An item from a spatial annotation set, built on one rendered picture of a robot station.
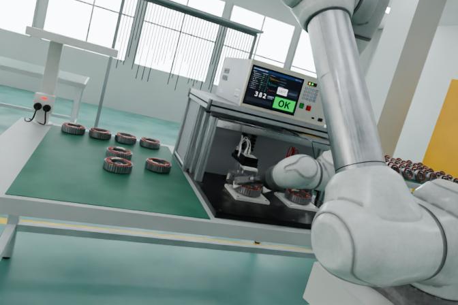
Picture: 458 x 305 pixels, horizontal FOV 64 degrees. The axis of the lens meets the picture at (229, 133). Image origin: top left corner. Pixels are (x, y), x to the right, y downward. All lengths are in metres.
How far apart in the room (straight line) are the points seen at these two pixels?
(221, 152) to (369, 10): 0.96
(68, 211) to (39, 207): 0.08
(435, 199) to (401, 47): 4.78
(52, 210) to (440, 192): 0.98
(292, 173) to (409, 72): 4.59
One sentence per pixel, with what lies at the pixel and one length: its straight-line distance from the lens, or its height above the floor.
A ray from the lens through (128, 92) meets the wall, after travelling 7.79.
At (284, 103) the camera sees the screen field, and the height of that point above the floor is 1.17.
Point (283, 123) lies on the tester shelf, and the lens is 1.63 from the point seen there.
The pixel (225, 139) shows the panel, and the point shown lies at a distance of 1.71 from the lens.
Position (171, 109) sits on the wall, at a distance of 7.94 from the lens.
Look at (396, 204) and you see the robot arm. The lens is 0.72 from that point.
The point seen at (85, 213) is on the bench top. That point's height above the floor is 0.73.
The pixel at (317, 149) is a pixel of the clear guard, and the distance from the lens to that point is 1.47.
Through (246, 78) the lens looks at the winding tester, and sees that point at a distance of 1.57.
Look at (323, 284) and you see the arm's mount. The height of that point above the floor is 0.81.
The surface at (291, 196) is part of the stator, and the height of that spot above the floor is 0.80.
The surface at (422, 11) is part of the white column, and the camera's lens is 5.73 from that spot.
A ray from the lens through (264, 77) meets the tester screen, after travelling 1.59.
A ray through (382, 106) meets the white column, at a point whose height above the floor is 1.39.
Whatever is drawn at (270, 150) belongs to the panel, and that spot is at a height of 0.93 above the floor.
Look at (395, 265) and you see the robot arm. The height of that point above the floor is 0.99.
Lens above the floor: 1.22
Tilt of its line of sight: 8 degrees down
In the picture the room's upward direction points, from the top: 15 degrees clockwise
